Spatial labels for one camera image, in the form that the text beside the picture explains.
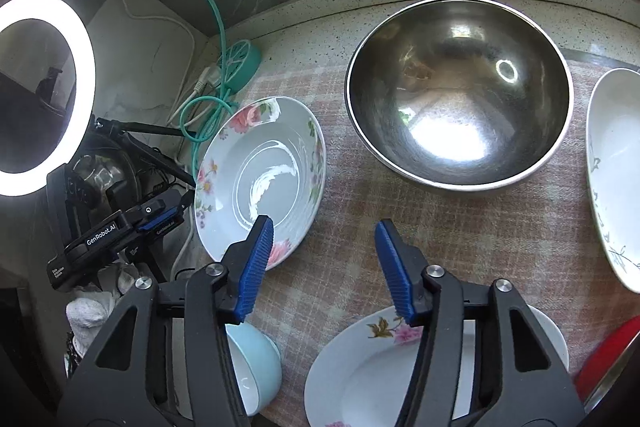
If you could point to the large stainless steel bowl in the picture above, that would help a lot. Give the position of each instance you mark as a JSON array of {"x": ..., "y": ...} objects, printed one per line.
[{"x": 461, "y": 96}]

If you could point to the pink plaid cloth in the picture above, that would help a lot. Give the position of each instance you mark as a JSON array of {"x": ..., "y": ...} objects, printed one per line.
[{"x": 539, "y": 234}]

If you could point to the left white gloved hand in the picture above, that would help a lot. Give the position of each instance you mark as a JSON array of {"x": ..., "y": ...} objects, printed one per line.
[{"x": 94, "y": 303}]

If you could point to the white plate pink flower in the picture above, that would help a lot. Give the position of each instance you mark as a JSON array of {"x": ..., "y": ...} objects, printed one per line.
[{"x": 362, "y": 375}]

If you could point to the red bowl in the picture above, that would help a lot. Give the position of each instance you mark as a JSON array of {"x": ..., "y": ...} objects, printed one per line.
[{"x": 605, "y": 356}]

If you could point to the light blue ceramic bowl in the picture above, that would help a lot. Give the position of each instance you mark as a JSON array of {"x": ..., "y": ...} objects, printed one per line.
[{"x": 256, "y": 363}]

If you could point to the white plate grey branch pattern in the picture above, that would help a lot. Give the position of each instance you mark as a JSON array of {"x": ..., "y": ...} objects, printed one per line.
[{"x": 612, "y": 151}]

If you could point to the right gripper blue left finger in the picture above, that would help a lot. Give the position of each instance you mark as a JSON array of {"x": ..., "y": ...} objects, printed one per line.
[{"x": 246, "y": 263}]

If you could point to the floral rimmed white plate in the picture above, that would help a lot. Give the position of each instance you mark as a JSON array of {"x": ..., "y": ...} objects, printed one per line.
[{"x": 269, "y": 158}]

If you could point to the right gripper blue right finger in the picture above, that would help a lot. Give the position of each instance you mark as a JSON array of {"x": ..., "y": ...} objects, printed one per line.
[{"x": 411, "y": 281}]

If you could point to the black tripod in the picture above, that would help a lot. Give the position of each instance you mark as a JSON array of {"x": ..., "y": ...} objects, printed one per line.
[{"x": 122, "y": 133}]

